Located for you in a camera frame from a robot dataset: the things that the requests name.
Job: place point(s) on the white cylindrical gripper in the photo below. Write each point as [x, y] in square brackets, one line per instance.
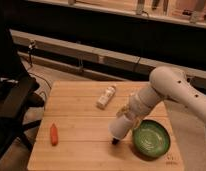
[131, 112]

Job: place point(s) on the green ceramic plate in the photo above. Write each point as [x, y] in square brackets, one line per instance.
[151, 139]

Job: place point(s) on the orange toy carrot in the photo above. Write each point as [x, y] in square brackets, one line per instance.
[53, 134]

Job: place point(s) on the black marker cap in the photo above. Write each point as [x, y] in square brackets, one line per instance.
[114, 141]

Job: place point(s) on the white bottle lying down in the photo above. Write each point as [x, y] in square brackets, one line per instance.
[106, 97]

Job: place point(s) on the black chair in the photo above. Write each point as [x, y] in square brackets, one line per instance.
[20, 98]

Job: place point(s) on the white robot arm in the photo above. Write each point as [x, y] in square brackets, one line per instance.
[164, 82]

